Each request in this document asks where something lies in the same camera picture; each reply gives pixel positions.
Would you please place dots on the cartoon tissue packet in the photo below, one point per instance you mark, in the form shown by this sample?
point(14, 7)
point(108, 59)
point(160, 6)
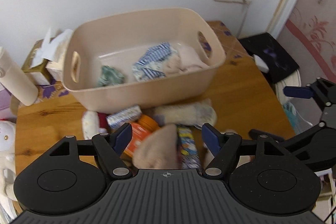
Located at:
point(187, 148)

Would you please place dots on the beige fluffy hat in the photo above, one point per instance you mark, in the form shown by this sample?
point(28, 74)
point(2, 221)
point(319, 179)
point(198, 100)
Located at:
point(159, 150)

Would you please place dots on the blue checkered cloth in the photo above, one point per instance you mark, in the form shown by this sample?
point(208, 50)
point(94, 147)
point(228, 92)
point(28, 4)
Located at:
point(150, 65)

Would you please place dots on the teal plastic bag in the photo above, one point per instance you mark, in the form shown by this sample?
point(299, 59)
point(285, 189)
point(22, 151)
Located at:
point(291, 114)

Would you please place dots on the white charger adapter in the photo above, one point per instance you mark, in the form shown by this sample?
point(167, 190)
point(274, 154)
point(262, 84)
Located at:
point(262, 66)

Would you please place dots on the teal hair scrunchie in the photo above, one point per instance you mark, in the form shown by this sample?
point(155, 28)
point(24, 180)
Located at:
point(110, 76)

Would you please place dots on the purple white gift box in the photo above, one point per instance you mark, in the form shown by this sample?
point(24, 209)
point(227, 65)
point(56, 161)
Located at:
point(8, 105)

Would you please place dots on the white cat plush toy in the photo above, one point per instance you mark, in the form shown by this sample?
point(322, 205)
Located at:
point(93, 123)

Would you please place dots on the cream thermos bottle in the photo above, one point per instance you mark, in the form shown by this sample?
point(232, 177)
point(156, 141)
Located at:
point(15, 80)

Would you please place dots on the white bunny night lamp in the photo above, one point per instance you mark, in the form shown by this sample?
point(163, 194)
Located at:
point(8, 174)

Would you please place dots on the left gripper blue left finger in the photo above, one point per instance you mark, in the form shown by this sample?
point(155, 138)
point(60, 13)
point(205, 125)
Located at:
point(109, 148)

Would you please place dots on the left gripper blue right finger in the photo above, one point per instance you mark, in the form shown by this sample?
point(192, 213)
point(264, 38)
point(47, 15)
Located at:
point(224, 148)

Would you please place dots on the blue white small box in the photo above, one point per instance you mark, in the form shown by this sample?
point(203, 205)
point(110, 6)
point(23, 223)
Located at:
point(127, 115)

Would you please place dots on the beige plastic storage bin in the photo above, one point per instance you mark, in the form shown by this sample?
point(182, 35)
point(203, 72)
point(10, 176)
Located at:
point(118, 41)

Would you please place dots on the orange medicine bottle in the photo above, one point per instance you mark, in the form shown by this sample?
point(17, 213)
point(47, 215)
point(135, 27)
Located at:
point(141, 129)

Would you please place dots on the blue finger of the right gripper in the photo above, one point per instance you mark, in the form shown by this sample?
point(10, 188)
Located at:
point(255, 134)
point(298, 92)

